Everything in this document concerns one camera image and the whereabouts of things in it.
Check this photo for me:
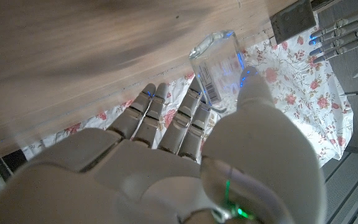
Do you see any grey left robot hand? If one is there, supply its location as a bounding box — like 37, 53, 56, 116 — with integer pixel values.
308, 2, 358, 78

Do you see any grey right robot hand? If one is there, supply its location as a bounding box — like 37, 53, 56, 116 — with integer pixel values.
0, 66, 328, 224

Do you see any clear glass salt shaker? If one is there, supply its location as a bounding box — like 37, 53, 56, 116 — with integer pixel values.
188, 30, 247, 114

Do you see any dark grey block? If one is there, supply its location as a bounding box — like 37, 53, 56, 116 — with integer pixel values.
269, 0, 317, 45

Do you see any floral backdrop cloth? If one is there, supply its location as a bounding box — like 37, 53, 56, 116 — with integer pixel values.
22, 18, 354, 167

